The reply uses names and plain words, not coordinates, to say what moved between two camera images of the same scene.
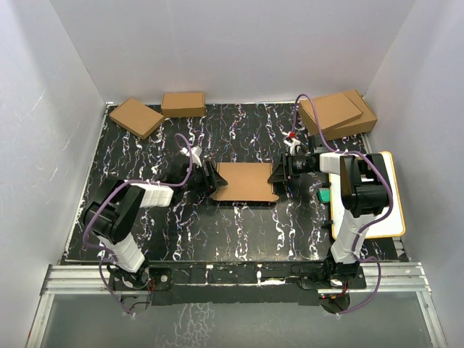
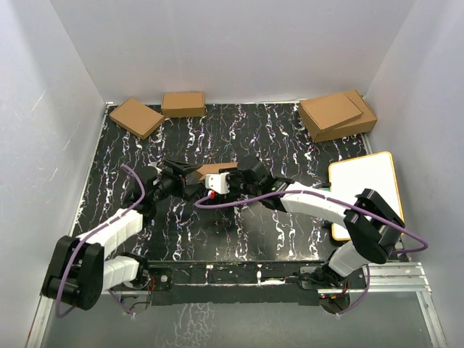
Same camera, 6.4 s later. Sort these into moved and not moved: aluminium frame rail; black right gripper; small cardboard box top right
Moved: black right gripper
Not moved: aluminium frame rail; small cardboard box top right
